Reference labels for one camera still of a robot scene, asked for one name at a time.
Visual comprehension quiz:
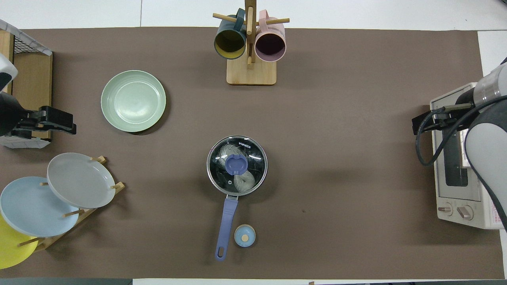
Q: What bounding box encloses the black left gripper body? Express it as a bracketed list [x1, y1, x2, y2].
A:
[0, 92, 40, 137]

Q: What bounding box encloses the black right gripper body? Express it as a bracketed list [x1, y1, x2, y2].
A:
[435, 88, 478, 131]

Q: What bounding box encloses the glass lid with blue knob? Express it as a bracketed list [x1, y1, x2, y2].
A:
[206, 135, 268, 196]

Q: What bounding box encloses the white vermicelli bundle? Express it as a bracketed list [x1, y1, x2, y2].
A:
[218, 143, 256, 194]

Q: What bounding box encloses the grey plate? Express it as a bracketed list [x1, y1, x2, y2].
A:
[47, 152, 116, 209]

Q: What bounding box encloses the pale green plate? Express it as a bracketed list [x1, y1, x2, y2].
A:
[101, 70, 167, 133]

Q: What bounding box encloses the light blue plate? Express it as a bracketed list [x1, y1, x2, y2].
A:
[0, 176, 80, 238]

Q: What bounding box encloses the wooden plate rack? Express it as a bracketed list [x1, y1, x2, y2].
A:
[18, 156, 126, 252]

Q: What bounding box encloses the yellow plate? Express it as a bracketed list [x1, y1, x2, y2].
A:
[0, 214, 39, 270]

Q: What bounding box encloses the white toaster oven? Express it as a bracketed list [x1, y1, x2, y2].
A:
[430, 82, 507, 230]

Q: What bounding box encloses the brown table mat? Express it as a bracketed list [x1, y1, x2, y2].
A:
[0, 27, 505, 279]

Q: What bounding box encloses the pink mug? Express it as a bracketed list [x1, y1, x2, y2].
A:
[254, 10, 286, 63]

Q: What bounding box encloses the wooden mug tree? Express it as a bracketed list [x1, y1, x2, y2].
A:
[213, 0, 290, 86]

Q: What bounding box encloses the dark teal mug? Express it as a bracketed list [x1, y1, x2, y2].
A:
[214, 8, 247, 60]

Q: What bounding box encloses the dark blue saucepan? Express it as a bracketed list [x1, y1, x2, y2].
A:
[206, 135, 269, 262]

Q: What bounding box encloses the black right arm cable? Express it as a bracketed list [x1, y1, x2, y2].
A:
[415, 95, 507, 167]

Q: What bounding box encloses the wooden shelf with wire basket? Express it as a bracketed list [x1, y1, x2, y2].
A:
[0, 20, 53, 149]

